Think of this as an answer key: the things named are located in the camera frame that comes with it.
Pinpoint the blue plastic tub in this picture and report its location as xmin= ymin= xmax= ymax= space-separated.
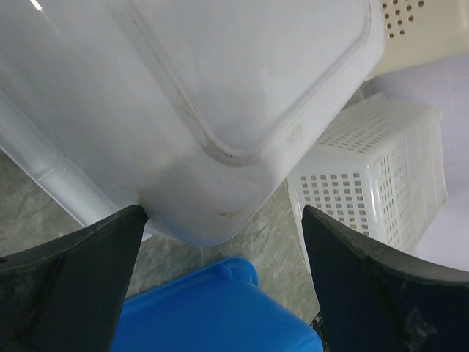
xmin=111 ymin=257 xmax=323 ymax=351

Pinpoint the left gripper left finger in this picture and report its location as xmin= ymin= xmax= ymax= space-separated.
xmin=1 ymin=205 xmax=148 ymax=351

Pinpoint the large cream perforated basket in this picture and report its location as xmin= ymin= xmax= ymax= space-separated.
xmin=369 ymin=0 xmax=468 ymax=78

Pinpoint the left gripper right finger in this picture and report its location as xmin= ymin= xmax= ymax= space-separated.
xmin=302 ymin=206 xmax=468 ymax=351

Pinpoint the white perforated basket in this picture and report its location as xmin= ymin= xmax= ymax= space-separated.
xmin=286 ymin=92 xmax=450 ymax=254

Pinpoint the white plastic tub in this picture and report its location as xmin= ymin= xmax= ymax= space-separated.
xmin=1 ymin=1 xmax=385 ymax=246

